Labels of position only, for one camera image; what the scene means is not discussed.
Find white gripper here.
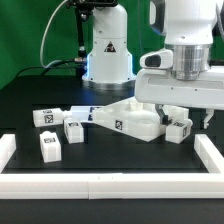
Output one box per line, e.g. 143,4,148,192
134,66,224,129

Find white square tabletop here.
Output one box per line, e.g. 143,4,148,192
93,97,189,142

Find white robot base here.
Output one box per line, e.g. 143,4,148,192
82,4,136,90

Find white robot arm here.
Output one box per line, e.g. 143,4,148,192
135,0,224,125

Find white marker sheet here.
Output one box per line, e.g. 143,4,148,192
70,106,99,123

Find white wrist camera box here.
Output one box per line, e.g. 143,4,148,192
140,48,173,69

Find white U-shaped fence frame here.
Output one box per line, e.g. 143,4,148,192
0,134,224,199

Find grey cable loop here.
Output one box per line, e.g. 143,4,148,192
39,0,69,69

